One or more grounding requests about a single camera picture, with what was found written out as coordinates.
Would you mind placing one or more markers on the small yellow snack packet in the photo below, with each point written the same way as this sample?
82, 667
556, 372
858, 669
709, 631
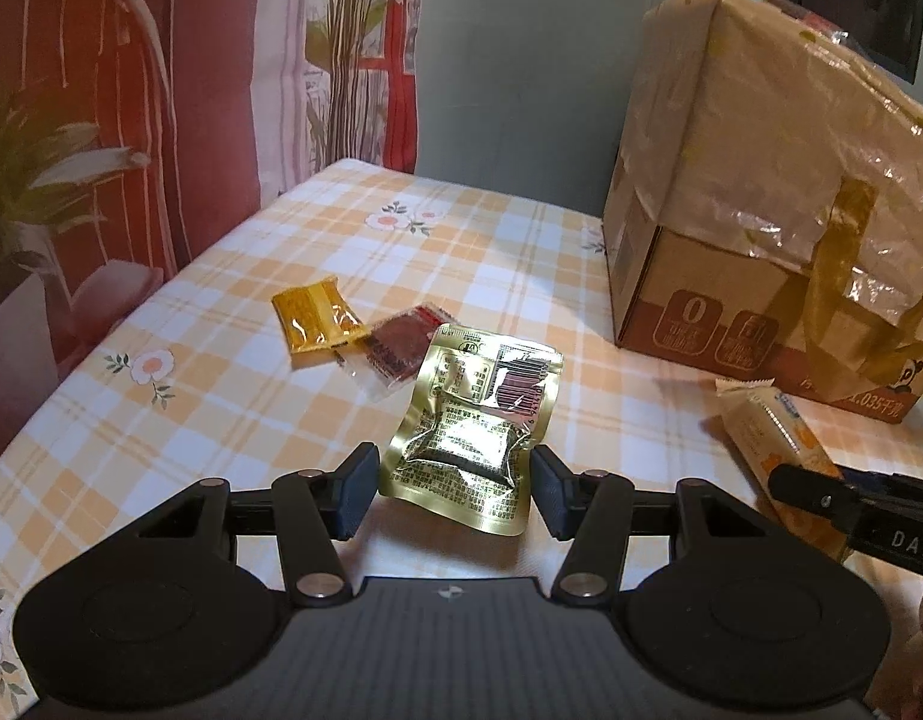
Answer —
315, 319

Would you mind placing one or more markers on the cardboard box with plastic liner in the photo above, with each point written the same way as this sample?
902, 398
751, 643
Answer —
731, 165

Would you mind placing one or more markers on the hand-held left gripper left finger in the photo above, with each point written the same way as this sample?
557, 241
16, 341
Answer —
356, 491

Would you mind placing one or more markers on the small dark red snack packet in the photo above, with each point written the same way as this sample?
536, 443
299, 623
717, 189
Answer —
394, 345

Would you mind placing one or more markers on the orange white snack packet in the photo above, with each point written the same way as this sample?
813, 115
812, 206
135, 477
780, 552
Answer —
768, 435

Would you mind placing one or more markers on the gold foil snack packet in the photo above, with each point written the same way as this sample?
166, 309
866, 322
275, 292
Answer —
469, 405

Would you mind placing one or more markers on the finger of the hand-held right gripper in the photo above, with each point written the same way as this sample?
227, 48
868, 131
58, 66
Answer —
806, 491

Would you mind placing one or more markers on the pink printed backdrop cloth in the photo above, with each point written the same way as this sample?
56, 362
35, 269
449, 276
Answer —
206, 52

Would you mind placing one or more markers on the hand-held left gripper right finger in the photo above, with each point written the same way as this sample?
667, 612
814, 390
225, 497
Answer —
550, 493

